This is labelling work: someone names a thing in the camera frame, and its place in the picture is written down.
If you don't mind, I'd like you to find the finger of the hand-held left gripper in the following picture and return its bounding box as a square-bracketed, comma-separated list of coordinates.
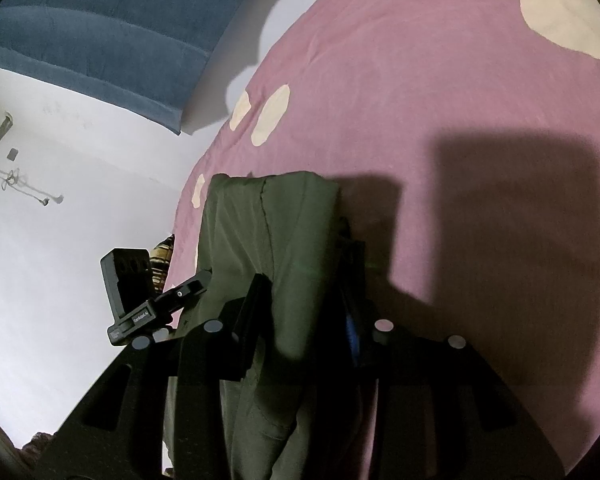
[152, 270, 214, 319]

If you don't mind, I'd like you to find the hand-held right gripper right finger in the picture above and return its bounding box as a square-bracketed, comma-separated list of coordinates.
[339, 279, 567, 480]

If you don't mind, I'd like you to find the grey floor cable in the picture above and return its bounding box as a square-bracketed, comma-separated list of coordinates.
[0, 160, 64, 207]

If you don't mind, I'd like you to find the dark green zip jacket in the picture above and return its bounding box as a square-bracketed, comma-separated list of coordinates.
[162, 171, 376, 480]

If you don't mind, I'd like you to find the yellow black striped cloth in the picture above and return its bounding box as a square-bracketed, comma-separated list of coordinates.
[147, 233, 176, 297]

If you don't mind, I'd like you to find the blue padded cushion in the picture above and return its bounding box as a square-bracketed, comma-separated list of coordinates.
[0, 0, 271, 135]

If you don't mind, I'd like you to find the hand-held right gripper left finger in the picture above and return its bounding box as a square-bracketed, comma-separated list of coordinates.
[34, 273, 274, 480]

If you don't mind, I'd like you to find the pink blanket with cream dots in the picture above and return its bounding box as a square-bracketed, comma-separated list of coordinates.
[167, 0, 600, 476]

